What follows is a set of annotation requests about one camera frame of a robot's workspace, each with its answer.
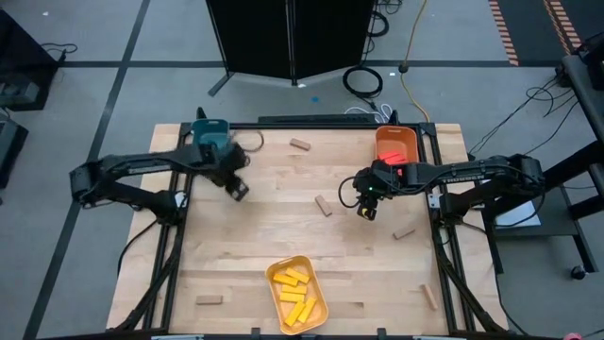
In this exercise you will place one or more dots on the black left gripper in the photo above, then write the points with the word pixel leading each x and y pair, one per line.
pixel 222 163

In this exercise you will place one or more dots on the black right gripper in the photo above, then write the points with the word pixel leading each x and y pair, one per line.
pixel 377 179

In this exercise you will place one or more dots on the natural wood block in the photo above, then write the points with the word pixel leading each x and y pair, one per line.
pixel 300 144
pixel 429 296
pixel 209 299
pixel 404 232
pixel 323 205

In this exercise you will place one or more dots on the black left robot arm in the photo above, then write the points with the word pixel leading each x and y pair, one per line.
pixel 141 163

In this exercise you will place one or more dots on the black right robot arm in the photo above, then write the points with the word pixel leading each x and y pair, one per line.
pixel 472 172

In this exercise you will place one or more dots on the teal plastic bin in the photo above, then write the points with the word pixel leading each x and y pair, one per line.
pixel 210 126

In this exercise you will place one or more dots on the orange plastic bin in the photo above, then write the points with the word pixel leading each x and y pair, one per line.
pixel 396 137

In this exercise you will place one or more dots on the white paper sheet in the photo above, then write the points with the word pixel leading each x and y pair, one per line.
pixel 519 218

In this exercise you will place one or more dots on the black folding room divider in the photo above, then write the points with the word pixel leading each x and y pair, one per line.
pixel 330 38

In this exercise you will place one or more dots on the yellow plastic bin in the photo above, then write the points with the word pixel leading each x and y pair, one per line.
pixel 282 307

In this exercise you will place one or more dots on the black side stand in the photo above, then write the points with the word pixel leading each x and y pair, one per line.
pixel 572 222

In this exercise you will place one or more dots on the black equipment box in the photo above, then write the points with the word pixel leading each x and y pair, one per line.
pixel 9 151

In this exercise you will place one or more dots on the black equipment cabinet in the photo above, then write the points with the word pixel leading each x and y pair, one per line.
pixel 19 56

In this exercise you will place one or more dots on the red round object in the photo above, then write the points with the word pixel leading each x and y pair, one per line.
pixel 573 337

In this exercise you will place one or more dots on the silver metal bracket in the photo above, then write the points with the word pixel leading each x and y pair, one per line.
pixel 180 198
pixel 434 200

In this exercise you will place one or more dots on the black aluminium table frame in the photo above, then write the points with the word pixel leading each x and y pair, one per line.
pixel 330 126

